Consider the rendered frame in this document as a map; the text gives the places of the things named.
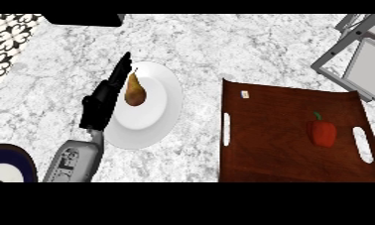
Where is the white round plate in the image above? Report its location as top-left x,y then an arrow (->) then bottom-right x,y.
102,60 -> 185,151

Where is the black and white patterned cloth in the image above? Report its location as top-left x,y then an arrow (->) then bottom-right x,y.
0,13 -> 45,78

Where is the brown pear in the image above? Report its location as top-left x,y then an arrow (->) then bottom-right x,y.
123,67 -> 148,107

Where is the dark brown wooden tray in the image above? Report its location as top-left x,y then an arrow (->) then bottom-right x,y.
217,77 -> 375,183

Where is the black appliance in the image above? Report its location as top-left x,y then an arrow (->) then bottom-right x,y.
43,13 -> 126,28

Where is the dark blue rimmed plate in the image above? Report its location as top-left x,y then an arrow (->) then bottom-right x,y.
0,143 -> 40,183

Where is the red bell pepper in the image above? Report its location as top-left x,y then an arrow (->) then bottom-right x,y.
306,111 -> 339,149

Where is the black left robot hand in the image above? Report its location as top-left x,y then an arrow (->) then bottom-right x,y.
79,51 -> 133,132

